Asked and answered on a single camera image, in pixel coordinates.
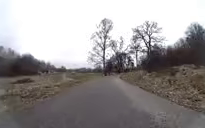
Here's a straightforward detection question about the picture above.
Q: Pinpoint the dry grass bank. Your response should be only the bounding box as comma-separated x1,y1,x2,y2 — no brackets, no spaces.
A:
119,63,205,114

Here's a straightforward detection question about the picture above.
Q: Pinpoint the dry grass field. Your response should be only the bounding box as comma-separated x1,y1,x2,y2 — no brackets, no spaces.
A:
0,71,104,116

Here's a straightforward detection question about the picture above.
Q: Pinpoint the cluster of bare trees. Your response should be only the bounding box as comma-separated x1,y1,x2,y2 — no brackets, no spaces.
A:
105,35,136,75

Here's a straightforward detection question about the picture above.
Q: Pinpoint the tall bare tree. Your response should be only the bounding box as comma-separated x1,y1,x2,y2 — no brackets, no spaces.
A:
87,17,115,76

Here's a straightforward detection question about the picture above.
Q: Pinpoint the dark hedge of bushes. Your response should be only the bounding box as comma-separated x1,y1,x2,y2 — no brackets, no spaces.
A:
140,21,205,73

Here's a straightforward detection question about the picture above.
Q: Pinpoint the dark wood of trees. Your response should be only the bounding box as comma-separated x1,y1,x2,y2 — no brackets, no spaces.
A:
0,45,68,78

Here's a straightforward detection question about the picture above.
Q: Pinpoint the grey asphalt path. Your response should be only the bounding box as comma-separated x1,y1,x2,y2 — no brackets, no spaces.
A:
0,74,205,128

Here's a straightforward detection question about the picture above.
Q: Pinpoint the broad bare tree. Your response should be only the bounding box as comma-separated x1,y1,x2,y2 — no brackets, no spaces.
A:
131,20,167,68

